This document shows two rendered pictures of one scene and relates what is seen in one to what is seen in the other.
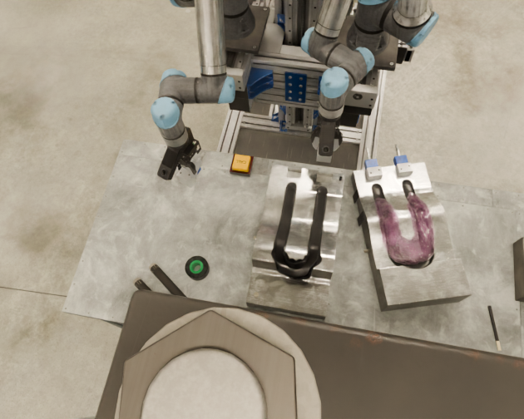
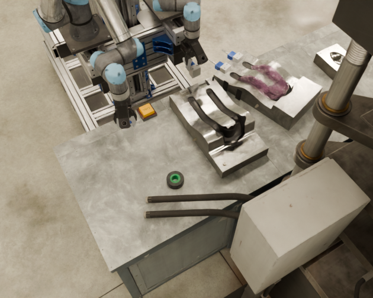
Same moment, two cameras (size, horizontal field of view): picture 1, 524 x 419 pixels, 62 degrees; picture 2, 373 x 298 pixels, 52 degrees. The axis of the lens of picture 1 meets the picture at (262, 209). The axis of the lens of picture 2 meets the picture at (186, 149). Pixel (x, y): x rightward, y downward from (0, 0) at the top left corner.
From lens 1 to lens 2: 0.85 m
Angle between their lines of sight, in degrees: 23
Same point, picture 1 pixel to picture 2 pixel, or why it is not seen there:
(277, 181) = (180, 101)
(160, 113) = (116, 72)
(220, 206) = (155, 141)
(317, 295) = (254, 141)
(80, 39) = not seen: outside the picture
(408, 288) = (295, 104)
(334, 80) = (193, 8)
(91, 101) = not seen: outside the picture
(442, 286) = (307, 92)
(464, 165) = not seen: hidden behind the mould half
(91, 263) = (102, 229)
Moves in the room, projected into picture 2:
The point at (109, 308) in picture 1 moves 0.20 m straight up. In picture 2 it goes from (141, 243) to (135, 226)
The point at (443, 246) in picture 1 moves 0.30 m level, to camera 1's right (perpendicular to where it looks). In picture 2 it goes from (289, 78) to (319, 48)
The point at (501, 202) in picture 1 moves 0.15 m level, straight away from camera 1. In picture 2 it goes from (291, 48) to (292, 31)
